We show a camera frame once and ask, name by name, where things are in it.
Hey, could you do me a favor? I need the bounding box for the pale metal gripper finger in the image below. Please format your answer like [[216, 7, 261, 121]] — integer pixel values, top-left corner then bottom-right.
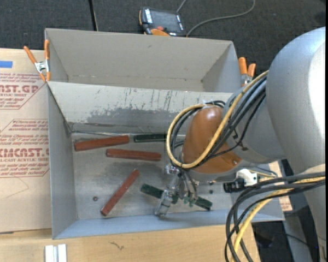
[[154, 189, 176, 217], [164, 165, 181, 191]]

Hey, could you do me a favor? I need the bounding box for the dark green flat block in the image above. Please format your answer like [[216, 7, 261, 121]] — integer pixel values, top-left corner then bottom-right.
[[133, 133, 169, 144], [140, 183, 213, 212]]

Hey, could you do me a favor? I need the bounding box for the red-brown flat block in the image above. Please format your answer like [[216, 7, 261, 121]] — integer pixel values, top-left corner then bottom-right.
[[99, 169, 140, 217], [106, 148, 162, 163], [73, 134, 131, 152]]

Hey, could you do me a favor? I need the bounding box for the grey metal bin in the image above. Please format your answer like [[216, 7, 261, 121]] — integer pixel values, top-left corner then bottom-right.
[[44, 28, 285, 240]]

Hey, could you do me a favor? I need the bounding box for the brown cardboard board red print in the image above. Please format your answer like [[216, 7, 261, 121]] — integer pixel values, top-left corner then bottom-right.
[[0, 47, 53, 236]]

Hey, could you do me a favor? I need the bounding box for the black cylinder on white bracket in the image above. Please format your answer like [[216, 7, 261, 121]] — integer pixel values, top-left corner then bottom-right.
[[223, 168, 259, 194]]

